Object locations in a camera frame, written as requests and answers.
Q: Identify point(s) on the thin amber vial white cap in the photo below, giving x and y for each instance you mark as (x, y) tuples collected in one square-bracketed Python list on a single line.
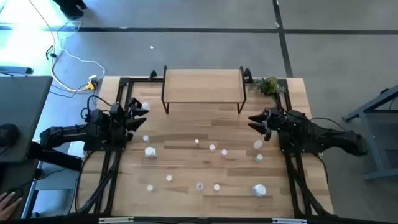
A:
[(196, 142)]

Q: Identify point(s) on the grey desk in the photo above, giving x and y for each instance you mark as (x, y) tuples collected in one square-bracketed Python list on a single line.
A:
[(28, 102)]

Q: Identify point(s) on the black flat panel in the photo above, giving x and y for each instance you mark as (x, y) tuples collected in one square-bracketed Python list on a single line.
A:
[(15, 70)]

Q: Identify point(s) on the person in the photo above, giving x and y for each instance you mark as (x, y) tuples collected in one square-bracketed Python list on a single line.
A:
[(71, 9)]

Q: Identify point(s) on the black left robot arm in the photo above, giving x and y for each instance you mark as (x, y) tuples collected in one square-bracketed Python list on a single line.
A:
[(71, 132)]

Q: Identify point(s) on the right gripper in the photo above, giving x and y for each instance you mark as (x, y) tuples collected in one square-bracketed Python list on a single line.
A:
[(273, 119)]

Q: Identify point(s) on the yellow vial white cap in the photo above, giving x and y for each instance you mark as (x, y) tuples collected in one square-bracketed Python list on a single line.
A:
[(212, 147)]

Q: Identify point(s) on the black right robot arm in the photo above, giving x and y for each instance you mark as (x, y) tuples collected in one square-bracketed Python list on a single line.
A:
[(326, 137)]

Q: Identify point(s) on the black desk foot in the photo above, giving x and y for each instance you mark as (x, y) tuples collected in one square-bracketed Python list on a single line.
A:
[(62, 161)]

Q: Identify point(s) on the wooden shelf black metal legs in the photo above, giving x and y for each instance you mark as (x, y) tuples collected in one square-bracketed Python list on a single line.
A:
[(202, 85)]

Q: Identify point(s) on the silver bracket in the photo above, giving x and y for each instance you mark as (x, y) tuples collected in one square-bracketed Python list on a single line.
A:
[(115, 220), (289, 221)]

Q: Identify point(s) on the person's hand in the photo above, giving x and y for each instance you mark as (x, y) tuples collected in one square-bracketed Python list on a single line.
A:
[(7, 207)]

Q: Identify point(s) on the grey metal table frame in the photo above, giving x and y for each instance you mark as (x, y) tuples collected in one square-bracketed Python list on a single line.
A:
[(373, 104)]

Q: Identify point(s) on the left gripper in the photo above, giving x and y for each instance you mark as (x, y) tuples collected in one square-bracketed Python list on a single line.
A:
[(123, 121)]

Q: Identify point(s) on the clear jar with coloured pills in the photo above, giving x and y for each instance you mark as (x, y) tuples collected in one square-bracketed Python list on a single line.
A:
[(199, 186)]

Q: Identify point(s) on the large white labelled bottle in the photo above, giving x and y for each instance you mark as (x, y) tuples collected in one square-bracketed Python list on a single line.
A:
[(150, 152), (259, 190)]

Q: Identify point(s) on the white oblong pill bottle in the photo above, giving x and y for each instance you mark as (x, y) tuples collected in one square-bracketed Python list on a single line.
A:
[(258, 144), (145, 106)]

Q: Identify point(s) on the yellow plug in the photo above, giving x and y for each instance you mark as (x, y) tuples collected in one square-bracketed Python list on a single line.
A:
[(90, 86)]

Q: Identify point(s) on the small green potted plant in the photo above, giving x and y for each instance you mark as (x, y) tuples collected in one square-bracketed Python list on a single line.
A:
[(268, 85)]

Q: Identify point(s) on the white power adapter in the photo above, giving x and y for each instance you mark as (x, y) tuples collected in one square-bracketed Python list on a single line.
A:
[(92, 76)]

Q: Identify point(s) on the black computer mouse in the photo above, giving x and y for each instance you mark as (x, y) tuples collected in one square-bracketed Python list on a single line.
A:
[(15, 194)]

